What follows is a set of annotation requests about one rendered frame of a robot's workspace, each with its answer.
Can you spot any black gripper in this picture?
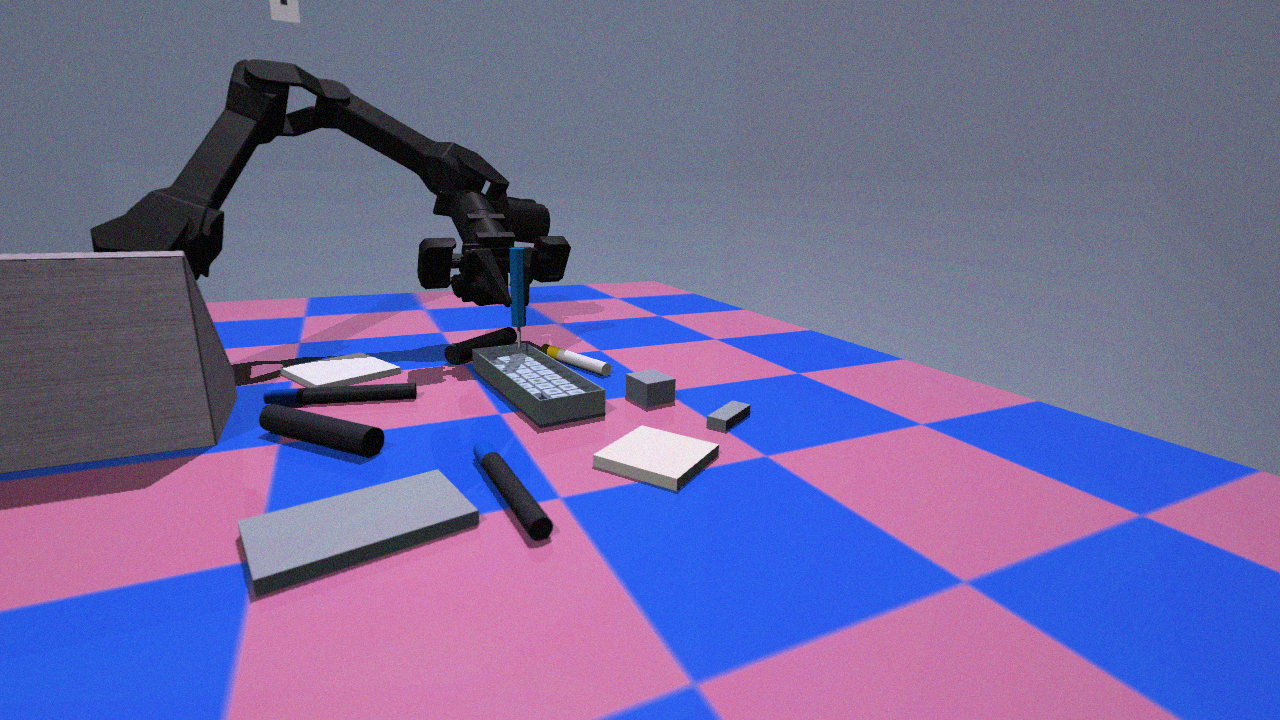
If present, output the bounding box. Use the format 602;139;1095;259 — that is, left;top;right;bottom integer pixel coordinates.
417;209;571;307

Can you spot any grey keyboard with white letter keys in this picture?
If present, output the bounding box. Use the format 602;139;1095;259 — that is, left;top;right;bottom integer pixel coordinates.
472;343;605;428

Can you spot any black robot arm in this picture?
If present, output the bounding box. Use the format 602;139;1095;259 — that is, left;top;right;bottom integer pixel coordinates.
91;59;550;281

